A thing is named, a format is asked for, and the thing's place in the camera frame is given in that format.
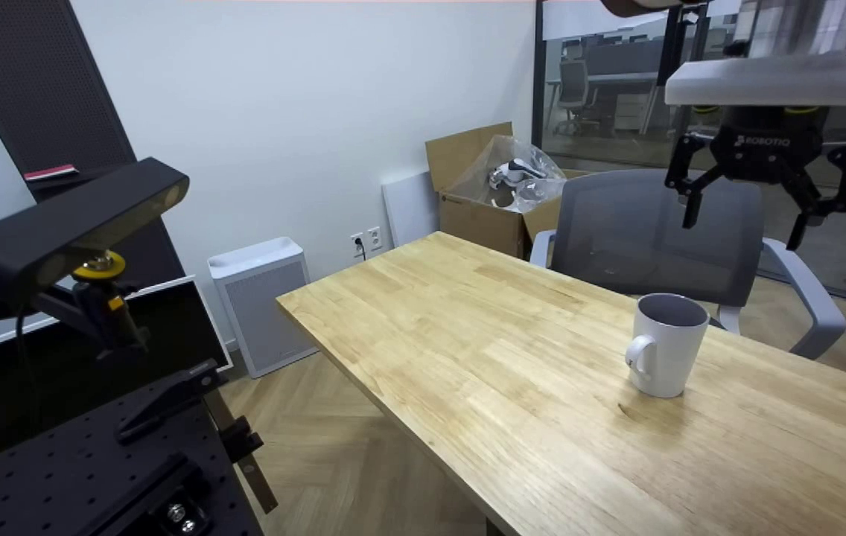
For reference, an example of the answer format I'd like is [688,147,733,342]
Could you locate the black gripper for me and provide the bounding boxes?
[664,104,846,253]

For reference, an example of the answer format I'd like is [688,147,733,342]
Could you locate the white ceramic mug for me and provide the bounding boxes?
[623,290,713,402]

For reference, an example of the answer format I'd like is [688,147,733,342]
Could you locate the grey mesh office chair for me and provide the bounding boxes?
[529,168,846,363]

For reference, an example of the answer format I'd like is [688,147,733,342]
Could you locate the clear plastic bag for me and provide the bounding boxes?
[463,134,570,216]

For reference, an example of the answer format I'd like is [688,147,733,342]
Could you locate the brown cardboard box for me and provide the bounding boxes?
[424,120,570,263]

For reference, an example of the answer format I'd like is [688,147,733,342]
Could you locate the white flat panel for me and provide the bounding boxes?
[380,168,442,250]

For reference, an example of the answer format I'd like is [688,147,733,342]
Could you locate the white air purifier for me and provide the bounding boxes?
[205,236,319,381]

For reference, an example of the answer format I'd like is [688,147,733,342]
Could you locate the black clamp lever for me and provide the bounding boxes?
[118,359,229,448]

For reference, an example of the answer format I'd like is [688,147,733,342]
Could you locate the red flat item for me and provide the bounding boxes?
[21,161,83,187]

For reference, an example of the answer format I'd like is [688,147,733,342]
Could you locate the black diagonal board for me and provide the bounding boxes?
[0,0,188,292]

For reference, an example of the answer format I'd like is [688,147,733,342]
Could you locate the black perforated breadboard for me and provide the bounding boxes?
[0,381,270,536]

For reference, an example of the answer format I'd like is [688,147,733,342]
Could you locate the white wrist camera plate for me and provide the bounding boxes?
[663,46,846,111]

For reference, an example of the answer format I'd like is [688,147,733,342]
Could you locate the black window frame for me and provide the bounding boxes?
[532,0,553,178]

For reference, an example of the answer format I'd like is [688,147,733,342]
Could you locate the white wall outlet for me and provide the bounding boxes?
[348,223,389,263]

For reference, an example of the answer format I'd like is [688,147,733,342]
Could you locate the black metal bracket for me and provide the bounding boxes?
[205,390,284,518]

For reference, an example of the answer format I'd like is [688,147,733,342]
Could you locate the camera mount with yellow knob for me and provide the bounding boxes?
[40,248,153,359]

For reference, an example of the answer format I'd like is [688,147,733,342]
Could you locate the black stereo camera bar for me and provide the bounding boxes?
[0,156,195,305]

